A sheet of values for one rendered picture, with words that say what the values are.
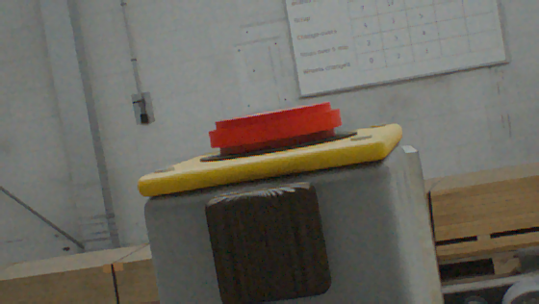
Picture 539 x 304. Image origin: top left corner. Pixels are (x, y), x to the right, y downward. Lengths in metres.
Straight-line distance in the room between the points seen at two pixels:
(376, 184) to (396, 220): 0.01
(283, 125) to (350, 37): 7.18
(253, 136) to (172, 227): 0.03
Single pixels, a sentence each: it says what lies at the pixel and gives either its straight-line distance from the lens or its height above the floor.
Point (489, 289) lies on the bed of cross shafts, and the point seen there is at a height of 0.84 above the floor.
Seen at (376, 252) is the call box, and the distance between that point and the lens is 0.29.
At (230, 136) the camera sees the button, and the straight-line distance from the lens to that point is 0.31.
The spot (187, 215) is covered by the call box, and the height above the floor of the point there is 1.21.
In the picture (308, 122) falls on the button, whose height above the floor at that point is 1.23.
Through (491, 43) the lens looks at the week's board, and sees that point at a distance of 7.44.
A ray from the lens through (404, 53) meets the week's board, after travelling 7.45.
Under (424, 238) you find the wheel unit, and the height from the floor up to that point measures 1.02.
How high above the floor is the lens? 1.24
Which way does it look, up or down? 3 degrees down
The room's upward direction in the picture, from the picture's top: 10 degrees counter-clockwise
